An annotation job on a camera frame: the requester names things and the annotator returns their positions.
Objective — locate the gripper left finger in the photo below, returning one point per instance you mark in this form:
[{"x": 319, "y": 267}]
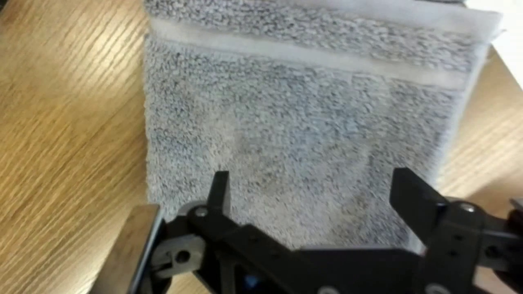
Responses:
[{"x": 220, "y": 228}]

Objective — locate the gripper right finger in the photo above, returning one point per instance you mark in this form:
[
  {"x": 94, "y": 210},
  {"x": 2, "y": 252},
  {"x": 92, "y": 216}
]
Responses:
[{"x": 449, "y": 228}]

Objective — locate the grey terry cloth towel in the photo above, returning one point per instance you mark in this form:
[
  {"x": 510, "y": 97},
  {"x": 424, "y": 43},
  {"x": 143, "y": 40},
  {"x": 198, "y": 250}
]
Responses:
[{"x": 302, "y": 130}]

